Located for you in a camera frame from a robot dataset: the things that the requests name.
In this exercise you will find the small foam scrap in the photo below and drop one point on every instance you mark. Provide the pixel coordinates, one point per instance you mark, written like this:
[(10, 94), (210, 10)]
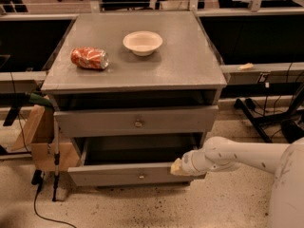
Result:
[(246, 66)]

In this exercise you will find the grey drawer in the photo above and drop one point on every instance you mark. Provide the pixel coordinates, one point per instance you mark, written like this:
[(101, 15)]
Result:
[(136, 121), (132, 160)]

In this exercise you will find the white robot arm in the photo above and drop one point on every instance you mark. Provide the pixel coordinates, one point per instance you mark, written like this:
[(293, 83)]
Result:
[(284, 160)]

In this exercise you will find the yellow foam padded gripper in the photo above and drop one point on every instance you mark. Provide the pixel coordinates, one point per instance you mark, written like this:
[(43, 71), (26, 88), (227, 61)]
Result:
[(189, 163)]

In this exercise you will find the black stand base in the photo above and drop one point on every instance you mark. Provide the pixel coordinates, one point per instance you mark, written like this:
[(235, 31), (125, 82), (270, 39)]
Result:
[(291, 121)]

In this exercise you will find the white paper bowl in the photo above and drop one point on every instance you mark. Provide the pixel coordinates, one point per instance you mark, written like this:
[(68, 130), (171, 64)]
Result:
[(142, 43)]

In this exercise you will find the silver black tripod leg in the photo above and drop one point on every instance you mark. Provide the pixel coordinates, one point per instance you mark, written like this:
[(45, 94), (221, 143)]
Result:
[(56, 160)]

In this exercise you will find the grey top drawer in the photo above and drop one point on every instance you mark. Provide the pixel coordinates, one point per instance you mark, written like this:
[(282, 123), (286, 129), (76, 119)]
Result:
[(136, 121)]

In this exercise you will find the cardboard box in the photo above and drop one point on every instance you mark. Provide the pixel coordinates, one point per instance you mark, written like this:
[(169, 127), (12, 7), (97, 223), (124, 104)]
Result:
[(38, 136)]

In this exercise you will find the grey wooden drawer cabinet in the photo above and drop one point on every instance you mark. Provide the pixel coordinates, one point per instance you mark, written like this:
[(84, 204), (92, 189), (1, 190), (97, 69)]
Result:
[(182, 72)]

